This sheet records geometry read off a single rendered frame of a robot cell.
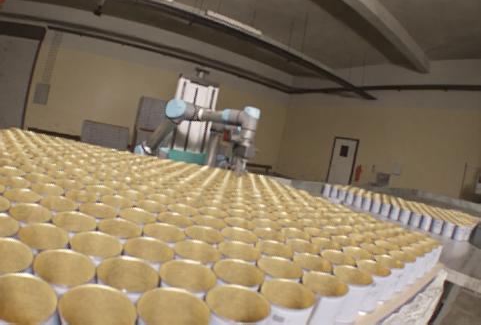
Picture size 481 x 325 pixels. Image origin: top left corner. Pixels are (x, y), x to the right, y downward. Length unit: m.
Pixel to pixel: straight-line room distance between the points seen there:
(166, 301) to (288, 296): 0.16
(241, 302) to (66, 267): 0.21
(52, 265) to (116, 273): 0.08
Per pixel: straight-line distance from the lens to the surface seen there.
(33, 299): 0.29
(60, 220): 0.42
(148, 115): 7.67
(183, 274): 0.34
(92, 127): 7.59
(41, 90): 9.48
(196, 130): 2.09
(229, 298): 0.31
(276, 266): 0.41
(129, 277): 0.33
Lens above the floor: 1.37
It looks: 1 degrees down
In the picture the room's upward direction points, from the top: 11 degrees clockwise
